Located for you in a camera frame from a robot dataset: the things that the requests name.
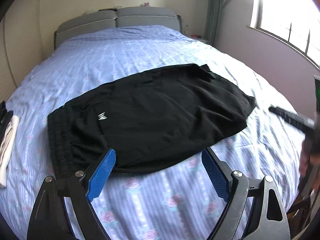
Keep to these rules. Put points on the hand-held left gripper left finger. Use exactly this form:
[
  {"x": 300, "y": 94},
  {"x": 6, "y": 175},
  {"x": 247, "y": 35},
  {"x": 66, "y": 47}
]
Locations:
[{"x": 101, "y": 172}]

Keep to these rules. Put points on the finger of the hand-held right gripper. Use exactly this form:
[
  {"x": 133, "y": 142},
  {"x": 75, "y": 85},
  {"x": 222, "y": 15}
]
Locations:
[{"x": 290, "y": 116}]

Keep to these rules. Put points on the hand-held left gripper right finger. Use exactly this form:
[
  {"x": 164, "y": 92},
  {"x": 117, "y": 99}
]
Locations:
[{"x": 215, "y": 173}]

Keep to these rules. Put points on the black pants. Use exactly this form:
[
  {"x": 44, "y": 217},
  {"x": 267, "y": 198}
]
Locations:
[{"x": 150, "y": 120}]

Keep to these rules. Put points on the person's right hand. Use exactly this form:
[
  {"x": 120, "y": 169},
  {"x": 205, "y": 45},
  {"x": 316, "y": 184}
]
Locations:
[{"x": 305, "y": 165}]

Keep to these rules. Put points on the white folded cloth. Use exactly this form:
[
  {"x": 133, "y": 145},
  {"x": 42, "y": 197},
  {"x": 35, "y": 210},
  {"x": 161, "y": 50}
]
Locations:
[{"x": 7, "y": 150}]

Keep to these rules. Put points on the window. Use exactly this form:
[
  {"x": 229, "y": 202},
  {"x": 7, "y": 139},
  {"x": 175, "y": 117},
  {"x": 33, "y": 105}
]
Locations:
[{"x": 287, "y": 17}]

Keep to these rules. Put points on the blue floral bed sheet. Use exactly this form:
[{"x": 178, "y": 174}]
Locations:
[{"x": 150, "y": 85}]

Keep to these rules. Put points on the black folded cloth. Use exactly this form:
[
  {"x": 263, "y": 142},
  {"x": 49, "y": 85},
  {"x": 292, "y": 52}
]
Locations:
[{"x": 3, "y": 116}]

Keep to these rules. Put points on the bedside table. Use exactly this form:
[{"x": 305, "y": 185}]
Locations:
[{"x": 200, "y": 38}]

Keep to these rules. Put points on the green curtain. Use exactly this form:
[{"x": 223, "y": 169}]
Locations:
[{"x": 215, "y": 10}]

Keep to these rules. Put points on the grey padded headboard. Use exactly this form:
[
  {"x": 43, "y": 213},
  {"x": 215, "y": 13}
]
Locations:
[{"x": 112, "y": 21}]

